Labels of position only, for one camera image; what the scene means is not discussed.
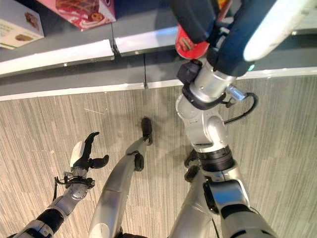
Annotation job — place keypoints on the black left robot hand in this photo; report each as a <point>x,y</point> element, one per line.
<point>83,153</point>

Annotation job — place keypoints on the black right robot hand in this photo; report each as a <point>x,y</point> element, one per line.
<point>232,37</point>

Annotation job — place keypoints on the red snack can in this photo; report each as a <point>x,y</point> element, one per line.
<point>189,45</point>

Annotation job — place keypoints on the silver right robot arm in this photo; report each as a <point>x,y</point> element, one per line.
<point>215,153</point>

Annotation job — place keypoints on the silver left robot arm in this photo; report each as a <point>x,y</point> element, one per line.
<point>49,205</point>

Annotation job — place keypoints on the silver left robot leg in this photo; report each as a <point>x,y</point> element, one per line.
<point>119,188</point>

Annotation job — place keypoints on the silver robot leg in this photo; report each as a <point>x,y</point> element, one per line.
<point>119,188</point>
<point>190,198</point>

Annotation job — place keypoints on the grey shelf unit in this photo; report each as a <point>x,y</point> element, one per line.
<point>123,54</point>

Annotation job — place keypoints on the silver right robot leg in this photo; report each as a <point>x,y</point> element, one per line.
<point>190,198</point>

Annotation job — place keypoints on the pink cake box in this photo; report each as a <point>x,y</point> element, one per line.
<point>84,12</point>

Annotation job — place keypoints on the white snack box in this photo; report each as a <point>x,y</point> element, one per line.
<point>18,24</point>

